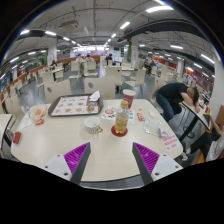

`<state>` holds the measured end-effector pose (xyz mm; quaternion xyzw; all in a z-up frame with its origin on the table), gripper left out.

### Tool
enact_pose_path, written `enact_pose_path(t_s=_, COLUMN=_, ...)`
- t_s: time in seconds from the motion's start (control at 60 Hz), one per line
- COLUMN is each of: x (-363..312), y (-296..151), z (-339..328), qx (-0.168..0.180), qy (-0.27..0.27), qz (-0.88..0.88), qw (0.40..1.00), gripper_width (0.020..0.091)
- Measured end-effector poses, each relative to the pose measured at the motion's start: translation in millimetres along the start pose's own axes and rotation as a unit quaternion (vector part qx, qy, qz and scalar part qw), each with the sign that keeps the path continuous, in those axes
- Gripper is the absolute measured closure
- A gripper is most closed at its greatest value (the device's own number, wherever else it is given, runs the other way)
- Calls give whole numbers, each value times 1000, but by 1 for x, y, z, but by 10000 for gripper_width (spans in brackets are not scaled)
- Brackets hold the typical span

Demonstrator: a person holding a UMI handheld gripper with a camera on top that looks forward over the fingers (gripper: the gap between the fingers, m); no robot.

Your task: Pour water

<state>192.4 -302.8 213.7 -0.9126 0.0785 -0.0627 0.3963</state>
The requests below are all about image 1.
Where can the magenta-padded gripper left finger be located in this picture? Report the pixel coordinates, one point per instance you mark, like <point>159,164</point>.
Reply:
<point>77,159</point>

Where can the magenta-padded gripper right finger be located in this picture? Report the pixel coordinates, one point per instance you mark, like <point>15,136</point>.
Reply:
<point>146,159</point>

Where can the clear bottle with yellow cap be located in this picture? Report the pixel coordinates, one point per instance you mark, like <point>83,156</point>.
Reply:
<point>122,120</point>

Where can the white label with pink print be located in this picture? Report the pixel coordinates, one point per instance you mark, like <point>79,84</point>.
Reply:
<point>169,142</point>

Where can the clear plastic wrapper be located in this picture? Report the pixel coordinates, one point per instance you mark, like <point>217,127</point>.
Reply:
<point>151,127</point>

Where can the flat round red coaster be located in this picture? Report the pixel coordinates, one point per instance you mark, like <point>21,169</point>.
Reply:
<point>113,132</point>

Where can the small white sachet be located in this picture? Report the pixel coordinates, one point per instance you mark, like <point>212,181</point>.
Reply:
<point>151,113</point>

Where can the fried food piece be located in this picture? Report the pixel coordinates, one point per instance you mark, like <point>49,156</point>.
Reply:
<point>90,108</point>

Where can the dark food tray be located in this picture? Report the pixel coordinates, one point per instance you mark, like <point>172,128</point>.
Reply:
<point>99,108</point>

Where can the colourful sticker sheet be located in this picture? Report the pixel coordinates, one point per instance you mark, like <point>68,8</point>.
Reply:
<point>108,112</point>

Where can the paper bag with fried snacks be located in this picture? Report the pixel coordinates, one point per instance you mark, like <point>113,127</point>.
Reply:
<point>37,112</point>

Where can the white printed card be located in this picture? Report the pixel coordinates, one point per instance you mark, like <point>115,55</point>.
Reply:
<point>26,124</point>

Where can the red paper cup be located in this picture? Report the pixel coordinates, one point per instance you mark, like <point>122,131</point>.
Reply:
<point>129,98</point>

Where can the small red pouch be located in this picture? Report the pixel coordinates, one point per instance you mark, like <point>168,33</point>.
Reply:
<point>17,137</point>

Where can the white crumpled napkin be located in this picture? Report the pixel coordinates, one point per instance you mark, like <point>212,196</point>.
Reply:
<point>94,96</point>

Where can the white table with black edge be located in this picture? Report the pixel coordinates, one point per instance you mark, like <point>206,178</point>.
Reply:
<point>4,125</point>
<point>196,116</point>

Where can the person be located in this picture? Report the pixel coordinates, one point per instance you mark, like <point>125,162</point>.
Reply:
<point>79,60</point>
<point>108,60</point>
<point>173,93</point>
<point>53,64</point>
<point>147,65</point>
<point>213,145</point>
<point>88,59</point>

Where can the beige chair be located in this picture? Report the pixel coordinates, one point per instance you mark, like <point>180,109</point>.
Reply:
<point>57,89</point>
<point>100,86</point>

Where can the group of beige chairs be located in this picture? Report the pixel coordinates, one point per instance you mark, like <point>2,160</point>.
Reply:
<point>113,71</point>

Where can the ceiling air conditioner unit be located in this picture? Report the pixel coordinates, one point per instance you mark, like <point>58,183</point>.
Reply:
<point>69,25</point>

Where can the group of ceiling lights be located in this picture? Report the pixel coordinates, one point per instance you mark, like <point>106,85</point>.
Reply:
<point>159,8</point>

